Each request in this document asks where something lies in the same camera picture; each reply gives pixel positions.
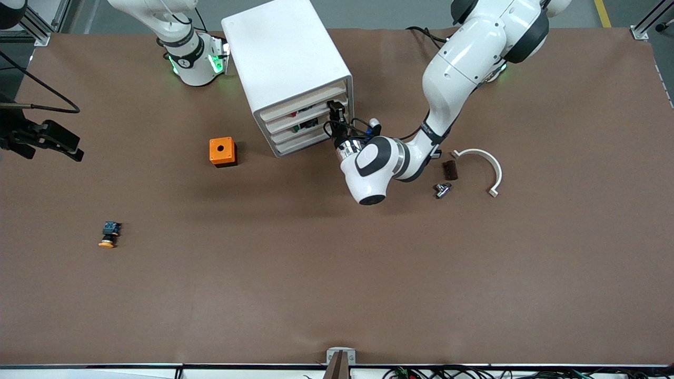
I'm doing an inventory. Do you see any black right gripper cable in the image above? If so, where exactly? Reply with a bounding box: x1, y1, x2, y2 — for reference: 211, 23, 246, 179
0, 50, 81, 114

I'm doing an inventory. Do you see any orange box with hole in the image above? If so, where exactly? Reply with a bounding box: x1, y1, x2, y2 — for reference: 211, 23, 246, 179
209, 137, 238, 168

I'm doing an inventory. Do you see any white curved plastic bracket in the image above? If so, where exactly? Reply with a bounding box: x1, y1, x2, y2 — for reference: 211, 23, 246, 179
452, 148, 503, 198

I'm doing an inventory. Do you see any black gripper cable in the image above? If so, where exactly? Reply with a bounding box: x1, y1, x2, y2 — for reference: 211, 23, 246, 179
323, 119, 372, 146
0, 50, 81, 114

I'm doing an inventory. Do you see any tangled black cable bundle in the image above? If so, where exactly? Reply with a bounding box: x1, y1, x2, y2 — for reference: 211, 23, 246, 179
382, 365, 674, 379

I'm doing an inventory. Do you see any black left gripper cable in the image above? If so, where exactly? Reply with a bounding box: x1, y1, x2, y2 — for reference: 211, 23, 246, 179
323, 119, 372, 146

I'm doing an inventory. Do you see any black left arm base cable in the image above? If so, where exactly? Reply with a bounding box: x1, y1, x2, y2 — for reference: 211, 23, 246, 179
407, 25, 449, 47

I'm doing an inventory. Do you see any white drawer cabinet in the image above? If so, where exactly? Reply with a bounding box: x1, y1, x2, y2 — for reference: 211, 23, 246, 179
221, 0, 355, 158

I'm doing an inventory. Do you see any grey metal mounting bracket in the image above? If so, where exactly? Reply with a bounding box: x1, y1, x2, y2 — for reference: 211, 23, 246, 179
326, 347, 356, 366

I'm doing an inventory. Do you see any white table edge rail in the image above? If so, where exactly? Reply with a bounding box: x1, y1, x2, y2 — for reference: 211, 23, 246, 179
0, 364, 674, 379

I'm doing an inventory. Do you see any yellow push button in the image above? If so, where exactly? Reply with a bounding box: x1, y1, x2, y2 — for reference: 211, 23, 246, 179
98, 222, 123, 248

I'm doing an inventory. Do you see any aluminium frame profile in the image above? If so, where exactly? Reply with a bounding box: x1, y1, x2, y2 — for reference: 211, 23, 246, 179
630, 0, 674, 42
21, 0, 72, 47

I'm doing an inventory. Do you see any white plastic drawer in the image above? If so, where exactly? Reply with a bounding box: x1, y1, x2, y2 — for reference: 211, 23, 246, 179
269, 113, 338, 145
273, 126, 343, 155
263, 100, 338, 134
260, 87, 348, 123

